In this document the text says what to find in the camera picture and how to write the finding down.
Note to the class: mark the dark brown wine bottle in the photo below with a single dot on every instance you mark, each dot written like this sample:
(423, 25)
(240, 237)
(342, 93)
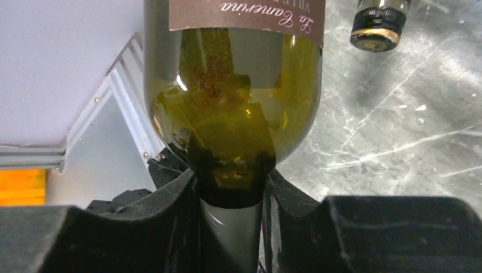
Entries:
(232, 89)

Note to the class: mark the clear bottle black gold label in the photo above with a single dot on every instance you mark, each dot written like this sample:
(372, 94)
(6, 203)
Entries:
(378, 24)

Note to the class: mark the aluminium rail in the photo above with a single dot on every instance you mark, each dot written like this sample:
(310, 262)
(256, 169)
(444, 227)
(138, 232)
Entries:
(114, 122)

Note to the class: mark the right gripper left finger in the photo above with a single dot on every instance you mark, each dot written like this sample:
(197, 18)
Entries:
(158, 233)

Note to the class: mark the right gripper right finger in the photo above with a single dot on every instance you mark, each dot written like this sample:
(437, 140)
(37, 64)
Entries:
(367, 233)

